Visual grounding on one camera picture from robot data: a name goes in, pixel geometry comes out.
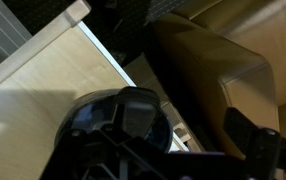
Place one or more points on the dark blue bowl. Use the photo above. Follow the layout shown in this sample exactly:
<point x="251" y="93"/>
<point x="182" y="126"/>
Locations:
<point x="94" y="110"/>

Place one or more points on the open top wooden drawer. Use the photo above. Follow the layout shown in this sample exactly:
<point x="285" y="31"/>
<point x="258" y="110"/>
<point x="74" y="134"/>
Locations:
<point x="39" y="83"/>

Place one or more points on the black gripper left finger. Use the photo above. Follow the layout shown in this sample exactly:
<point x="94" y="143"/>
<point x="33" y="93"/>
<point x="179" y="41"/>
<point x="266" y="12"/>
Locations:
<point x="135" y="110"/>

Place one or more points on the brown leather armchair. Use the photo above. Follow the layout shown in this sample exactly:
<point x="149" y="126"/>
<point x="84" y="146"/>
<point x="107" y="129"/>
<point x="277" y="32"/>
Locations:
<point x="229" y="53"/>

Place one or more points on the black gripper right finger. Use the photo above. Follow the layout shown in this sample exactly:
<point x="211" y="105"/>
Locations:
<point x="239" y="128"/>

